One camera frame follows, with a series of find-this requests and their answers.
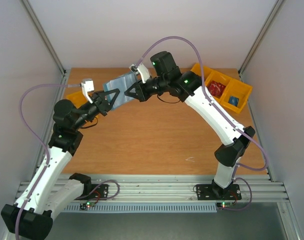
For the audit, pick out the yellow three-compartment bin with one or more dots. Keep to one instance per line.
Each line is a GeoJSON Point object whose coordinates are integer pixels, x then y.
{"type": "Point", "coordinates": [234, 87]}

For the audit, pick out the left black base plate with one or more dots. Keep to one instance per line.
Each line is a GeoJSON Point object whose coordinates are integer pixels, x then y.
{"type": "Point", "coordinates": [100, 192]}

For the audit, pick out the teal leather card holder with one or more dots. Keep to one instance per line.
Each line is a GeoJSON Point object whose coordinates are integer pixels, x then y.
{"type": "Point", "coordinates": [122, 83]}

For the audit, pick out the red cards in bin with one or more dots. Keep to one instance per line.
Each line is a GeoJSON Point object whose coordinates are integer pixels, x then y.
{"type": "Point", "coordinates": [216, 89]}

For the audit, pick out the blue card in bin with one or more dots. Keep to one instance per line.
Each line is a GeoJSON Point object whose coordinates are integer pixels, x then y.
{"type": "Point", "coordinates": [233, 101]}

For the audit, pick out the aluminium frame rail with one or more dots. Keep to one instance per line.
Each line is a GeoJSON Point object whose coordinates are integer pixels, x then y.
{"type": "Point", "coordinates": [147, 188]}

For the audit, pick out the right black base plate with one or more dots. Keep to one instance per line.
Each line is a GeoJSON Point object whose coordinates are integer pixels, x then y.
{"type": "Point", "coordinates": [208, 192]}

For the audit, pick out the grey slotted cable duct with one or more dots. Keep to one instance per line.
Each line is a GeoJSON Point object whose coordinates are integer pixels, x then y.
{"type": "Point", "coordinates": [128, 208]}

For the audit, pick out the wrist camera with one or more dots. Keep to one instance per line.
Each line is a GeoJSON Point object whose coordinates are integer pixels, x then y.
{"type": "Point", "coordinates": [87, 86]}
{"type": "Point", "coordinates": [141, 70]}

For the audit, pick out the circuit board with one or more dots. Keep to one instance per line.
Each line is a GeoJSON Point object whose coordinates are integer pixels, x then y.
{"type": "Point", "coordinates": [87, 205]}
{"type": "Point", "coordinates": [224, 205]}

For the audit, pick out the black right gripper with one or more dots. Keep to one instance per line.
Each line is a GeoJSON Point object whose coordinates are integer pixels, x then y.
{"type": "Point", "coordinates": [141, 89]}

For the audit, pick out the right circuit board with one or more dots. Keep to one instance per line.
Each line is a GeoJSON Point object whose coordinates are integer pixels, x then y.
{"type": "Point", "coordinates": [224, 205]}

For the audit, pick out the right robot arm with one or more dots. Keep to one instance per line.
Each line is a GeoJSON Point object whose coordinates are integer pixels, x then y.
{"type": "Point", "coordinates": [188, 88]}

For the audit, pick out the small yellow bin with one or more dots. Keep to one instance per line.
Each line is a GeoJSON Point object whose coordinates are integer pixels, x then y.
{"type": "Point", "coordinates": [77, 98]}

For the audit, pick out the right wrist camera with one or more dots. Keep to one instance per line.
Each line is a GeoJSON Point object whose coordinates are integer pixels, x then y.
{"type": "Point", "coordinates": [141, 70]}

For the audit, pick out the left circuit board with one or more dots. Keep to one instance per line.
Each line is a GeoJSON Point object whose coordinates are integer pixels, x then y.
{"type": "Point", "coordinates": [87, 205]}

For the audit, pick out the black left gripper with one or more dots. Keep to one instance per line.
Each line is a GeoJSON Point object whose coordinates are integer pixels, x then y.
{"type": "Point", "coordinates": [102, 104]}

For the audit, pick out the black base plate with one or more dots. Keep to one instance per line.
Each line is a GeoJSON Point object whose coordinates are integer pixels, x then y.
{"type": "Point", "coordinates": [100, 192]}
{"type": "Point", "coordinates": [208, 192]}

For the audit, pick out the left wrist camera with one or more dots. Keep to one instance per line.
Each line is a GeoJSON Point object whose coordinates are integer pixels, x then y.
{"type": "Point", "coordinates": [87, 86]}

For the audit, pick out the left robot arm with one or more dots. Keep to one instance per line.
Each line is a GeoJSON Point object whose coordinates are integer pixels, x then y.
{"type": "Point", "coordinates": [33, 213]}

